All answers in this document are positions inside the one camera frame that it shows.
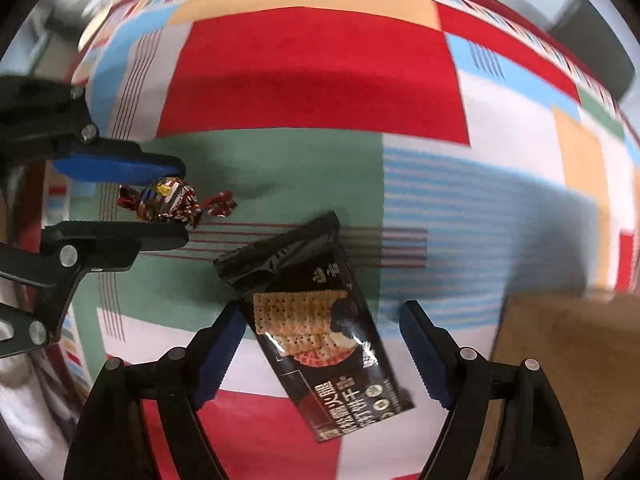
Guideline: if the red candy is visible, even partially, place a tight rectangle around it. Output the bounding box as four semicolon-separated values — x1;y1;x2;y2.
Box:
117;177;236;229

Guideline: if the dark cracker snack packet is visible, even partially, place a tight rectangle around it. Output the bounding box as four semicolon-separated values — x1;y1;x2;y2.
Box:
215;212;414;442

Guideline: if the brown cardboard box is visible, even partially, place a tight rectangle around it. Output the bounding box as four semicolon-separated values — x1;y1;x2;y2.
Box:
491;290;639;479

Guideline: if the colourful patchwork tablecloth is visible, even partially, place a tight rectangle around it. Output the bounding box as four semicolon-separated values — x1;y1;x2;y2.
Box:
63;0;639;479

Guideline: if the dark chair right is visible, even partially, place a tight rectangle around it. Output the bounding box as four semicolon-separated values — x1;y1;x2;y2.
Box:
548;0;636;101

